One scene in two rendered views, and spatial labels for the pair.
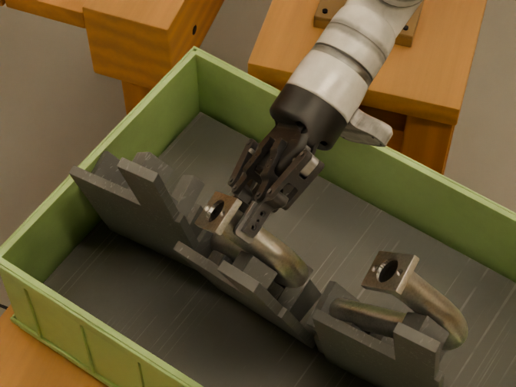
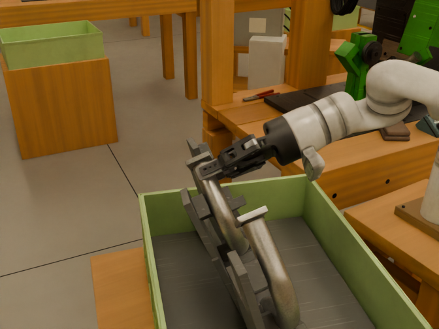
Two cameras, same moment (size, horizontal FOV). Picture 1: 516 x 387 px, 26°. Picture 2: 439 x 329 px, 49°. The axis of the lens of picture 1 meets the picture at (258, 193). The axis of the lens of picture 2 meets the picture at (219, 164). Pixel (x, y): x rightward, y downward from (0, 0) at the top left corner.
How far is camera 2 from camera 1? 72 cm
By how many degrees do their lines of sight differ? 40
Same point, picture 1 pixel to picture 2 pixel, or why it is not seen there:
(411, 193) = (374, 291)
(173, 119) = (281, 206)
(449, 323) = (273, 279)
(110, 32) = (289, 172)
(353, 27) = (331, 97)
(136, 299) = (193, 262)
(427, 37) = not seen: outside the picture
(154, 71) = not seen: hidden behind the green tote
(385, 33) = (349, 108)
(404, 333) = (232, 257)
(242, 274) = (187, 196)
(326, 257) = (304, 303)
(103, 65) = not seen: hidden behind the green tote
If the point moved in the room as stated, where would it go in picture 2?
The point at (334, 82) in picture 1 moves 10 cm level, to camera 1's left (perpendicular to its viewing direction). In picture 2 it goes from (300, 117) to (249, 101)
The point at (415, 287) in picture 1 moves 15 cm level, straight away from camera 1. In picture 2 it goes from (259, 233) to (345, 199)
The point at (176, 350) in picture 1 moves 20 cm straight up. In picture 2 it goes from (187, 292) to (183, 209)
